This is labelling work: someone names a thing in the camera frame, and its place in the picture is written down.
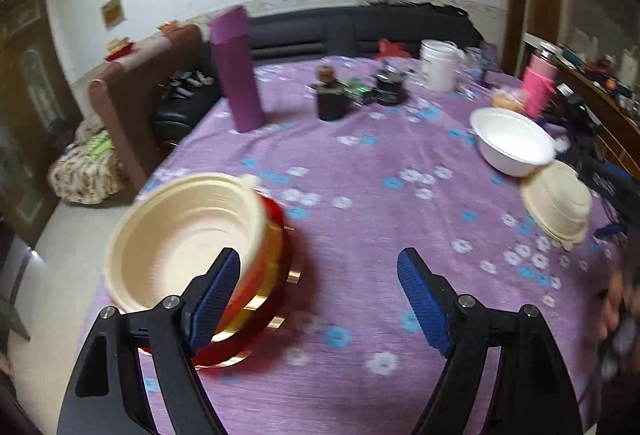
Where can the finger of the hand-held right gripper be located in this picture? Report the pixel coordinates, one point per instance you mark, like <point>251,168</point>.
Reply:
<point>609,230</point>
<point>565,150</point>

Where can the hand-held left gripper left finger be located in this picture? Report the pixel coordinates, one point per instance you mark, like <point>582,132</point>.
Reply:
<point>212,305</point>

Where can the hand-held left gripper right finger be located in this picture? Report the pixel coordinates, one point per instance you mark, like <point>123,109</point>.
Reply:
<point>422,300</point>

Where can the red glass plate gold rim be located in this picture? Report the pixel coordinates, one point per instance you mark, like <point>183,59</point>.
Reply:
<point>265,310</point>
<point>272,225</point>

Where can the cream plastic bowl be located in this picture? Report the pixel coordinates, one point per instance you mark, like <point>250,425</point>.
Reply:
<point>170,245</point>
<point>555,210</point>

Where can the person's right hand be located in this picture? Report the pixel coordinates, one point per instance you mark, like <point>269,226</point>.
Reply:
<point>612,310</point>

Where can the wooden sideboard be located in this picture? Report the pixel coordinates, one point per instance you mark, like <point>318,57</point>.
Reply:
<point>610,105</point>

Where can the jar with pink knitted sleeve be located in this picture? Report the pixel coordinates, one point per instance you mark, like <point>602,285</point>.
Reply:
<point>537,87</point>

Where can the bagged bread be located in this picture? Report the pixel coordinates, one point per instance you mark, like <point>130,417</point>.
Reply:
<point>507,100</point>

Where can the purple floral tablecloth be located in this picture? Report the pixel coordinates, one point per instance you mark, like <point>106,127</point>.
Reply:
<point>360,195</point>

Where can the clear plastic container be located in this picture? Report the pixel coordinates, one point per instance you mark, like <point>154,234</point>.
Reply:
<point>476,62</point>

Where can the white plastic jar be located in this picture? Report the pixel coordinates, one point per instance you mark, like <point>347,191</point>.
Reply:
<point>439,67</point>

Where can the black box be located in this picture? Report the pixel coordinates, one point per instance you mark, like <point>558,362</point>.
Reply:
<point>390,90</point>

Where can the floral cushion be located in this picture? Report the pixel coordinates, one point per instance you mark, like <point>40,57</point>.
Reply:
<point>85,170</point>

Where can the red paper decoration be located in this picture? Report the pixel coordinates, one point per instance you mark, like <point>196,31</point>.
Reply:
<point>392,48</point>

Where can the green packet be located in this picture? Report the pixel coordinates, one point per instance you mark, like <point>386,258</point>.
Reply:
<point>359,91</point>

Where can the brown armchair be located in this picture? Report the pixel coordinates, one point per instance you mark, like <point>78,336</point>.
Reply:
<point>135,105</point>

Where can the black bottle with wooden cap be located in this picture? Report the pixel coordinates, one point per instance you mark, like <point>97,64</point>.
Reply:
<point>331,102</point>

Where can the purple thermos bottle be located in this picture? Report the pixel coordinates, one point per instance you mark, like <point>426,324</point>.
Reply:
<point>237,70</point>

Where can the dark wooden door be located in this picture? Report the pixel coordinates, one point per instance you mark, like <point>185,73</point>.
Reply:
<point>30,115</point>

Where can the small red dish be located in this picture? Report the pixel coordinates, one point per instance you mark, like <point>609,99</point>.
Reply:
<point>121,51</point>

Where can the black leather sofa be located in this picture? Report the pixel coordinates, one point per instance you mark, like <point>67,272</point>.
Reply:
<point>310,32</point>

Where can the yellow wall plaque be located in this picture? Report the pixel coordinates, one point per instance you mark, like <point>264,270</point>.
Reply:
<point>113,14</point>

